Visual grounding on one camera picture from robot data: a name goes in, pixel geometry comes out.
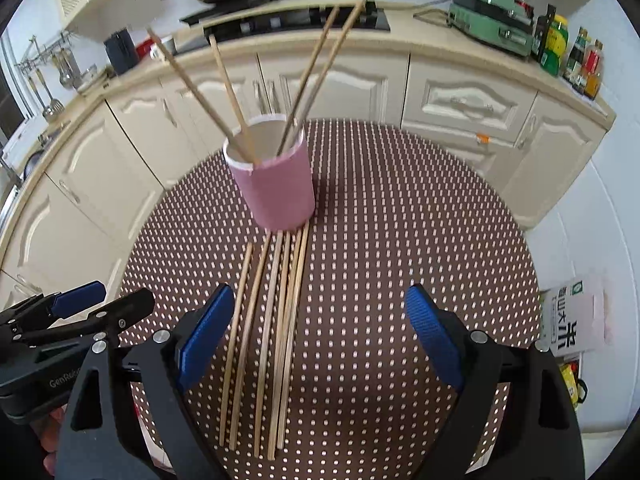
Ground metal ladle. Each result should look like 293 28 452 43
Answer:
30 67 66 121

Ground brown polka dot tablecloth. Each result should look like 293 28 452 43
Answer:
120 117 543 480

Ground kitchen window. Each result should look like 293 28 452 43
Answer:
0 30 31 131

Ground bunch of wooden chopsticks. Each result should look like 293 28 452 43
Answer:
219 222 311 461

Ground black induction cooker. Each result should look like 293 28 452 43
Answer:
180 0 283 23

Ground white mug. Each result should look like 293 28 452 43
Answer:
150 35 177 61

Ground green bottle yellow cap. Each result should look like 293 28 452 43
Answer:
542 14 571 77

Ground cream narrow base cabinet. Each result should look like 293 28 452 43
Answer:
482 95 612 233

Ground yellow packet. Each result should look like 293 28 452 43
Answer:
557 360 588 411

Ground metal bowl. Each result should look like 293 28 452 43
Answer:
75 62 108 92

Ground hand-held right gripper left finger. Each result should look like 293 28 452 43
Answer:
57 282 237 480

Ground orange sauce bottle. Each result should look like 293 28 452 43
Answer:
580 40 606 101

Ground beige kitchen countertop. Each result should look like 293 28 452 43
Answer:
0 0 618 241

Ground pink chopstick holder cup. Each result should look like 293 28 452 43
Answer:
223 114 316 233

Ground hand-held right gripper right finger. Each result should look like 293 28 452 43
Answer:
404 282 586 480

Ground person's left hand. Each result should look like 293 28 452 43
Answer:
37 404 69 468

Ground black gas hob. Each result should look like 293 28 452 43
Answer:
177 2 392 53

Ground steel sink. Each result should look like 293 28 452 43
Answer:
0 120 66 196

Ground green electric cooker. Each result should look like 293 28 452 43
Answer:
446 0 536 58

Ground dark soy sauce bottle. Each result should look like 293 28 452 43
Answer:
562 27 588 86

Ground metal wall utensil rack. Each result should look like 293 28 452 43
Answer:
15 32 76 76

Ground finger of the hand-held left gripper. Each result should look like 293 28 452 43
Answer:
0 281 107 347
20 287 156 362

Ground cream sink base cabinet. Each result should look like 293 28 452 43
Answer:
0 97 168 311

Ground cream carved drawer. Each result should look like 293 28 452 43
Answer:
400 120 521 181
401 55 540 143

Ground dark glass bottle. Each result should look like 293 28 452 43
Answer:
532 4 557 63

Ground white rice bag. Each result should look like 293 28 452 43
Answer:
540 275 613 361

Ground black kettle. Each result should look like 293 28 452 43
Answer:
104 29 140 76

